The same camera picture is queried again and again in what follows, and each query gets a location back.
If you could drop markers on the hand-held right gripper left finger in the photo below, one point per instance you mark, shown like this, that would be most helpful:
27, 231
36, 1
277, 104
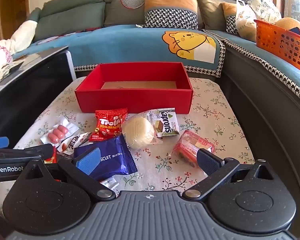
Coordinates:
88, 161

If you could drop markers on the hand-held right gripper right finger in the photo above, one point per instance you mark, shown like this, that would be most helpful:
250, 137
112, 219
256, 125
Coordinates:
208, 162

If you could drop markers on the white brown print packet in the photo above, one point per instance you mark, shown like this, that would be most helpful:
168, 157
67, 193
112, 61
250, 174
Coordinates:
73, 142

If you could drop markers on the blue biscuit packet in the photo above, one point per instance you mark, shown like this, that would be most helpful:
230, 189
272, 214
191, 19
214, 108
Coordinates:
115, 157

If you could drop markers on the red beige snack packet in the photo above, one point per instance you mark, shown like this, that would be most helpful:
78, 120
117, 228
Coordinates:
190, 142

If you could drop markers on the clear sausage packet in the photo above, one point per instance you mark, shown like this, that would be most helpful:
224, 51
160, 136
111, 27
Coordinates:
57, 133

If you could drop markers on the round cream cake packet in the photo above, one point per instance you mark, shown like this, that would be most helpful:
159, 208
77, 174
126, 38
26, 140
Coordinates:
137, 132

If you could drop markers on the green white wafer packet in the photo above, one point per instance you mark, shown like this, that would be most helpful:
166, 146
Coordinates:
165, 123

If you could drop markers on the red cardboard box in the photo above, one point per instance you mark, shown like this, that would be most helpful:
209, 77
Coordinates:
130, 100

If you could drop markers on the small red packet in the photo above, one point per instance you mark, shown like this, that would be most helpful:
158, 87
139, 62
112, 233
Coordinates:
51, 159

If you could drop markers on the small white sachet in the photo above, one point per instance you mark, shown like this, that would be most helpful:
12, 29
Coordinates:
109, 183

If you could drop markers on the red gummy candy packet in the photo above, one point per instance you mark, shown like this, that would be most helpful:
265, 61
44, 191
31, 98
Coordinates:
107, 127

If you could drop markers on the floral tablecloth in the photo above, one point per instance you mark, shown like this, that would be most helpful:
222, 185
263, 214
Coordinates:
165, 165

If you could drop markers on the white red plastic bag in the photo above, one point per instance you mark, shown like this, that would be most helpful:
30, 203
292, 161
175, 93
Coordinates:
0, 62

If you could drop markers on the white cloth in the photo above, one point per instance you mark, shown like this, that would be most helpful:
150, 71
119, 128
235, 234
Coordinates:
22, 35

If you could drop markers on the teal cartoon cushion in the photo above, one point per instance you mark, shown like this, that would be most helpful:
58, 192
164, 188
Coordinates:
115, 45

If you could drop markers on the blue houndstooth edged blanket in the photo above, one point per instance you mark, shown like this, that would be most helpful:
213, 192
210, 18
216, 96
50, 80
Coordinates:
245, 45

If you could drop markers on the orange plastic basket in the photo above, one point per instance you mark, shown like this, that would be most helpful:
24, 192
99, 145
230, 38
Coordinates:
277, 45

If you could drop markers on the wooden door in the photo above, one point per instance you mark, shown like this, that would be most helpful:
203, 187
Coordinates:
10, 7

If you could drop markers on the orange houndstooth pillow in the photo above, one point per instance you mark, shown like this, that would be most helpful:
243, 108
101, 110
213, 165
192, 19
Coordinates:
170, 7
230, 15

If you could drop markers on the grey green sofa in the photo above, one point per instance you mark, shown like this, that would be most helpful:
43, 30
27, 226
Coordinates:
215, 7

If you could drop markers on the yellow melon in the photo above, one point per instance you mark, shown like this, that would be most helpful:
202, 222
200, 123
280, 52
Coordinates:
287, 23

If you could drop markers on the printed white bag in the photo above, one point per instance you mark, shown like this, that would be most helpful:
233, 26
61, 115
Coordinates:
265, 5

